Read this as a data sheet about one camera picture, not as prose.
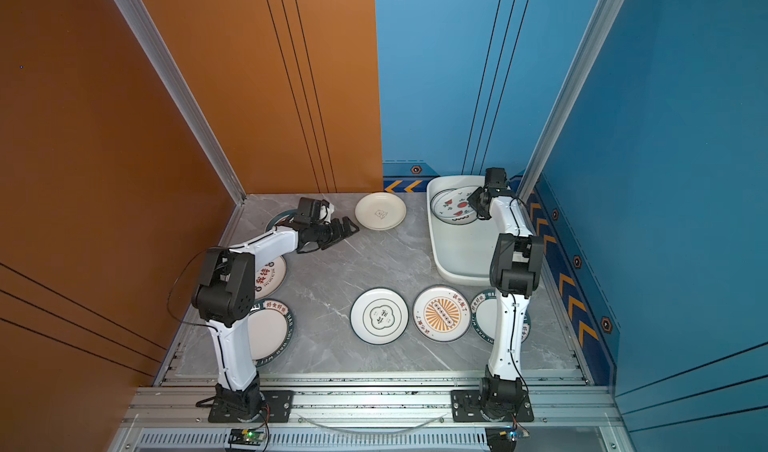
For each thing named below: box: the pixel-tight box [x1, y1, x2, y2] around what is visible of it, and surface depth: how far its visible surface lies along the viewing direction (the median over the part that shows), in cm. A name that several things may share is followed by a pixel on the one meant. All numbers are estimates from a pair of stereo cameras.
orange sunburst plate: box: [413, 284, 472, 343], surface depth 90 cm
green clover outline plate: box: [350, 286, 409, 345], surface depth 90 cm
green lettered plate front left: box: [248, 298, 295, 367], surface depth 86 cm
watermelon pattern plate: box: [430, 186, 480, 225], surface depth 115 cm
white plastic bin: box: [427, 175, 493, 286], surface depth 110 cm
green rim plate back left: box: [265, 209, 299, 233], surface depth 113 cm
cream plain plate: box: [354, 192, 407, 231], surface depth 118 cm
